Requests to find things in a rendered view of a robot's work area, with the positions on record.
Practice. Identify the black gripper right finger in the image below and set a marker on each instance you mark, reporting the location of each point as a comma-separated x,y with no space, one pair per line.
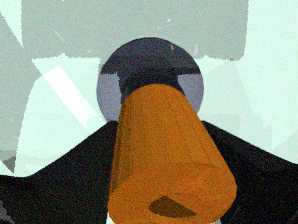
267,191

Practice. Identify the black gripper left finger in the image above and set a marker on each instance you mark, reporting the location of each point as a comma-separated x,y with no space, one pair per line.
71,190

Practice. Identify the orange knob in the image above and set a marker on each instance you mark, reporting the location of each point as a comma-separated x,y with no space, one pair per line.
166,168

